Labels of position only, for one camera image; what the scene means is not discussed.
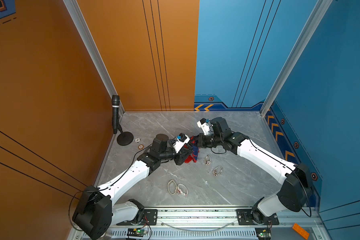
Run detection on green circuit board left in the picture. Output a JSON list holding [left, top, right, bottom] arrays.
[[126, 228, 149, 240]]

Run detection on beige band watch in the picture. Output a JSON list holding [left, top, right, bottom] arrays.
[[167, 180, 178, 195]]

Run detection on red and blue cloth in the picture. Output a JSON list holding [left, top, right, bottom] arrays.
[[185, 136, 199, 164]]

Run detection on black microphone on stand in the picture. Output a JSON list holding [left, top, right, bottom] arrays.
[[112, 95, 134, 146]]

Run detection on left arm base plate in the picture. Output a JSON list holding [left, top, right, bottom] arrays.
[[117, 209, 158, 226]]

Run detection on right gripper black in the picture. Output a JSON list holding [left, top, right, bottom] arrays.
[[188, 133, 224, 149]]

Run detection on green circuit board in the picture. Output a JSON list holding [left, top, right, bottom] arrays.
[[255, 228, 272, 240], [126, 228, 149, 240]]

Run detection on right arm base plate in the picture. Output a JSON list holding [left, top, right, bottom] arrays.
[[236, 209, 280, 226]]

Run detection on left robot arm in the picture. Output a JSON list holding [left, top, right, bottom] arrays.
[[71, 133, 199, 240]]

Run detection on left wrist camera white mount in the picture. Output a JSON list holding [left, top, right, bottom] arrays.
[[172, 133, 190, 154]]

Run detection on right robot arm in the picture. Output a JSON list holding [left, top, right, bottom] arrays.
[[197, 132, 313, 225]]

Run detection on orange toy brick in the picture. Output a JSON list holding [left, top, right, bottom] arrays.
[[292, 223, 310, 240]]

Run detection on green circuit board right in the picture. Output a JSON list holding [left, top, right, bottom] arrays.
[[255, 228, 272, 240]]

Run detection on pink white watch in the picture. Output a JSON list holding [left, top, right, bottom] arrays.
[[176, 183, 189, 196]]

